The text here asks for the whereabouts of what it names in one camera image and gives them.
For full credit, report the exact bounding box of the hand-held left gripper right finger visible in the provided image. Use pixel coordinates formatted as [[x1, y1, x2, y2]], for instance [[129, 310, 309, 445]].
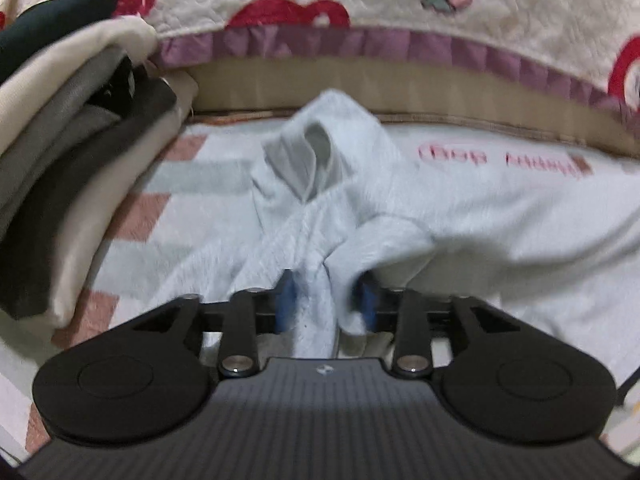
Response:
[[354, 271, 527, 380]]

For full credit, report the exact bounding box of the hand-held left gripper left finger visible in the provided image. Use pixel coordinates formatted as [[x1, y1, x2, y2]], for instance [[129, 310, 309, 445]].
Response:
[[131, 269, 297, 380]]

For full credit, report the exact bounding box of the white heathered garment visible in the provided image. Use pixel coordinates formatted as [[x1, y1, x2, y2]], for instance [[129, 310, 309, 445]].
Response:
[[200, 89, 640, 386]]

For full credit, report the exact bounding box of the stack of folded clothes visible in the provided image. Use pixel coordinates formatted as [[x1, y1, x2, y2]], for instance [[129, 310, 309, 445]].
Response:
[[0, 77, 178, 318]]

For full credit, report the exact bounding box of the striped bed sheet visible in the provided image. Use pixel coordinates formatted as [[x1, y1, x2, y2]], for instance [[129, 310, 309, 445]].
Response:
[[0, 110, 640, 461]]

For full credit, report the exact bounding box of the tan bed base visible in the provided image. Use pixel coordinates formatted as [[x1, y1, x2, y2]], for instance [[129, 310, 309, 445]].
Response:
[[190, 57, 640, 158]]

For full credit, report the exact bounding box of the grey folded garment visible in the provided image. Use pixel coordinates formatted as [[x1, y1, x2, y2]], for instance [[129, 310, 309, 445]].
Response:
[[0, 47, 131, 221]]

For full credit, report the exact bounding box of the dark teal folded garment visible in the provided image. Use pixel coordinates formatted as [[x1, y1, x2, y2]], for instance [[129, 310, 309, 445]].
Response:
[[0, 0, 121, 81]]

